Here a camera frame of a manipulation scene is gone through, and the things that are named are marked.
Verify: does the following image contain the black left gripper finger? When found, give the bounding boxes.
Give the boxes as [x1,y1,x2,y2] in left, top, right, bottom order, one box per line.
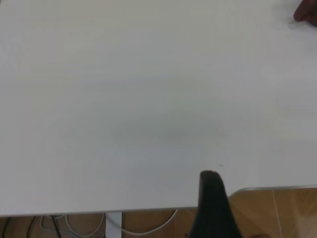
[188,170,244,238]

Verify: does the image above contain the red ceramic mug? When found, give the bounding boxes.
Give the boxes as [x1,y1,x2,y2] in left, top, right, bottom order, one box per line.
[293,0,317,27]

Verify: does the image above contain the white table leg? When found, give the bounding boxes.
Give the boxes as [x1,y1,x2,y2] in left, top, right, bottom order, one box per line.
[106,212,123,238]

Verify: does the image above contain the white cable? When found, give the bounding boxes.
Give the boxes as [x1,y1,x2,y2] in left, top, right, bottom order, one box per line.
[120,209,178,235]
[65,213,106,236]

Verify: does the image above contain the black cable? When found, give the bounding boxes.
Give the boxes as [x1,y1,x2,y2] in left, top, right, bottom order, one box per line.
[51,215,62,238]
[26,216,37,238]

